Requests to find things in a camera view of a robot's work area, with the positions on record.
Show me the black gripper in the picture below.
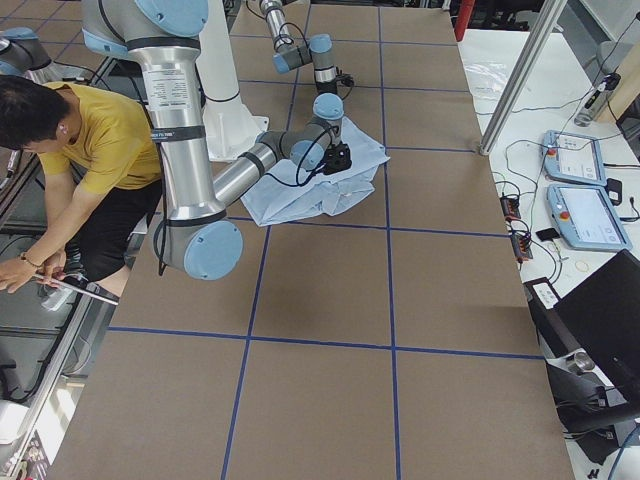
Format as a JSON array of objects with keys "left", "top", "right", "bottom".
[{"left": 322, "top": 142, "right": 352, "bottom": 175}]

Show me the light blue button-up shirt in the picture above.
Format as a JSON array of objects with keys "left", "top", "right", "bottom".
[{"left": 241, "top": 118, "right": 389, "bottom": 226}]

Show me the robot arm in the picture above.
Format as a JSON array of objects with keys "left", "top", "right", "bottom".
[
  {"left": 258, "top": 0, "right": 338, "bottom": 94},
  {"left": 82, "top": 1, "right": 351, "bottom": 280}
]

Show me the orange connector box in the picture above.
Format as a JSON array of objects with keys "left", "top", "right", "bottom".
[{"left": 500, "top": 196, "right": 522, "bottom": 221}]

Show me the person in yellow shirt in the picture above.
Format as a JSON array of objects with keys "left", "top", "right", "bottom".
[{"left": 1, "top": 75, "right": 163, "bottom": 297}]

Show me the upper teach pendant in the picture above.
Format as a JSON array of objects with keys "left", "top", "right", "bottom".
[{"left": 542, "top": 130, "right": 607, "bottom": 187}]

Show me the teach pendant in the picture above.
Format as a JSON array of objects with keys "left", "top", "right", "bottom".
[
  {"left": 546, "top": 183, "right": 633, "bottom": 252},
  {"left": 542, "top": 130, "right": 607, "bottom": 187}
]

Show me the water bottle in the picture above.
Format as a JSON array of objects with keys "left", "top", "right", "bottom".
[{"left": 574, "top": 72, "right": 621, "bottom": 127}]

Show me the lower teach pendant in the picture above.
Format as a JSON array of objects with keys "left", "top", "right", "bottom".
[{"left": 546, "top": 183, "right": 633, "bottom": 252}]

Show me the black monitor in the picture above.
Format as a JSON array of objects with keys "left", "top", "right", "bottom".
[{"left": 523, "top": 248, "right": 640, "bottom": 466}]

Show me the white power strip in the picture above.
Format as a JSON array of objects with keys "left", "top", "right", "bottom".
[{"left": 39, "top": 285, "right": 73, "bottom": 312}]

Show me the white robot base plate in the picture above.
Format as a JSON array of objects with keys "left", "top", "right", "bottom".
[{"left": 196, "top": 0, "right": 269, "bottom": 162}]

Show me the aluminium frame post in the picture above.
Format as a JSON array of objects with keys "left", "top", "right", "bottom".
[{"left": 478, "top": 0, "right": 568, "bottom": 156}]

